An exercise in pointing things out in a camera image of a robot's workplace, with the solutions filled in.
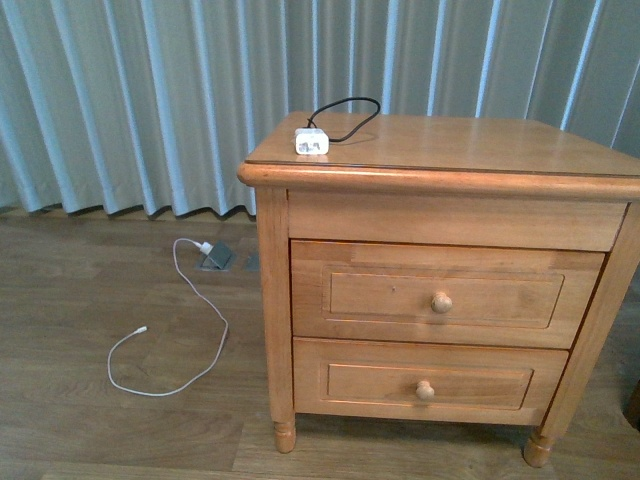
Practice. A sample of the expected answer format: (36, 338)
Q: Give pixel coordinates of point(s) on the wooden drawer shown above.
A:
(425, 381)
(440, 294)

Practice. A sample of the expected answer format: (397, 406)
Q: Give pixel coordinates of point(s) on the white charger adapter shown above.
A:
(311, 141)

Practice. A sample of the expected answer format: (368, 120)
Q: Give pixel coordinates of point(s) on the closed grey floor socket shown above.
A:
(252, 263)

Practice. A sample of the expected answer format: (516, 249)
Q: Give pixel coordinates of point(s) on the open grey floor socket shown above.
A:
(220, 258)

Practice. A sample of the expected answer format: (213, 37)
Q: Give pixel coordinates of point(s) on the white plug in floor socket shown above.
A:
(205, 247)

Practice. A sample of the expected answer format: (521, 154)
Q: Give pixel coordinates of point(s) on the pale pleated curtain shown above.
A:
(153, 104)

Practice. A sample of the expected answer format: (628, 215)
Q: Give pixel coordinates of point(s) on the wooden nightstand frame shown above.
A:
(438, 181)

